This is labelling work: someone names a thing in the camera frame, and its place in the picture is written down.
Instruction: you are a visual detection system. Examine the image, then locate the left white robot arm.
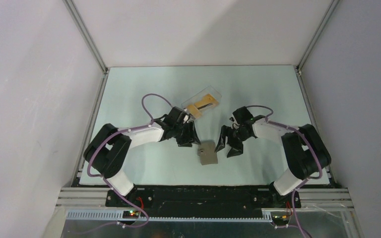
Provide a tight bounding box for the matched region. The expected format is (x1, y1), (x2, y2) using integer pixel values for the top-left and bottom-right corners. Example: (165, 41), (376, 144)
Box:
(83, 107), (201, 207)

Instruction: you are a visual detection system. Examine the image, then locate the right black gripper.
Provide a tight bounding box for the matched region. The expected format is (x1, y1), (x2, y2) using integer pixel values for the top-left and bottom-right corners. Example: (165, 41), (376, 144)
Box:
(214, 125), (251, 159)

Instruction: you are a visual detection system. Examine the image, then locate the grey card holder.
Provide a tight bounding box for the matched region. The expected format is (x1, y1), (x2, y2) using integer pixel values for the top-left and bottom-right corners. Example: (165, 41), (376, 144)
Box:
(197, 141), (218, 166)

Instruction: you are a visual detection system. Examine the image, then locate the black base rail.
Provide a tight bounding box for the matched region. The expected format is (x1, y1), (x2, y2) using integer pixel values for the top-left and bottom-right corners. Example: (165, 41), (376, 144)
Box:
(105, 184), (301, 219)

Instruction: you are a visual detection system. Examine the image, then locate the grey cable duct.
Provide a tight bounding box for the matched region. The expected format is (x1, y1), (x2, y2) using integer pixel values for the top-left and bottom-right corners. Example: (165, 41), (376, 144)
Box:
(66, 210), (273, 223)

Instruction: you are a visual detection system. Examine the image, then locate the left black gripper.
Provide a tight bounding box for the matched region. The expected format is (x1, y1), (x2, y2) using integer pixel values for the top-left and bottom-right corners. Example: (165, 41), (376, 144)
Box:
(173, 120), (201, 147)

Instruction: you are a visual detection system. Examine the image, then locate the clear plastic card box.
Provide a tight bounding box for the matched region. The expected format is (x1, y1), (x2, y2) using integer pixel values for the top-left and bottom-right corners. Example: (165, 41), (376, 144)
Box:
(181, 86), (222, 120)

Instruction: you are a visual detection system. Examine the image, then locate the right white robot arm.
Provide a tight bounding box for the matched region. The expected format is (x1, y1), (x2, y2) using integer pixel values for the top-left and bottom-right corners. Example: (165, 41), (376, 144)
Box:
(215, 106), (331, 207)

